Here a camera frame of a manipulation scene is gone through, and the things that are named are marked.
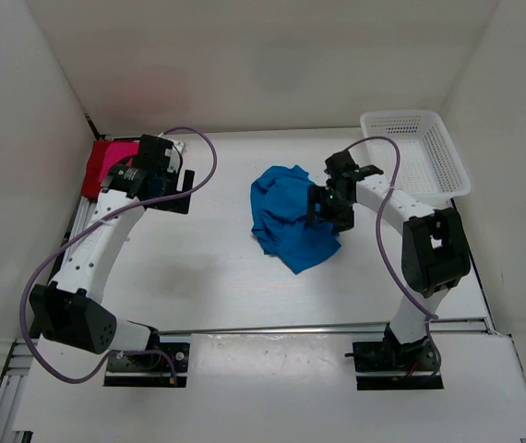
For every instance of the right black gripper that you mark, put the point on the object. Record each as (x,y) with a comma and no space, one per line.
(316,195)

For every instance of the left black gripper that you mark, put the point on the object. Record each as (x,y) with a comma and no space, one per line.
(177,205)

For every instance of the blue t-shirt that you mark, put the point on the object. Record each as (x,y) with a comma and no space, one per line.
(278,201)

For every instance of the pink t-shirt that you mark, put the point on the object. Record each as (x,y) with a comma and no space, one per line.
(115,152)

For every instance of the dark red t-shirt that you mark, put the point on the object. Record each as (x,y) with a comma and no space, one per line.
(91,184)

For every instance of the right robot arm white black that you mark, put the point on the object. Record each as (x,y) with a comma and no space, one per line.
(434,251)

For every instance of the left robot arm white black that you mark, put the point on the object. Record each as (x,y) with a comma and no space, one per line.
(69,308)

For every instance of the white plastic basket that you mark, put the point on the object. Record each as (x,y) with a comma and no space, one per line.
(430,167)

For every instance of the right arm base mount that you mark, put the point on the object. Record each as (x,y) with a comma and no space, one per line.
(381,366)

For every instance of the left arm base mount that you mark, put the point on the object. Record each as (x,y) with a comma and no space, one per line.
(153,370)

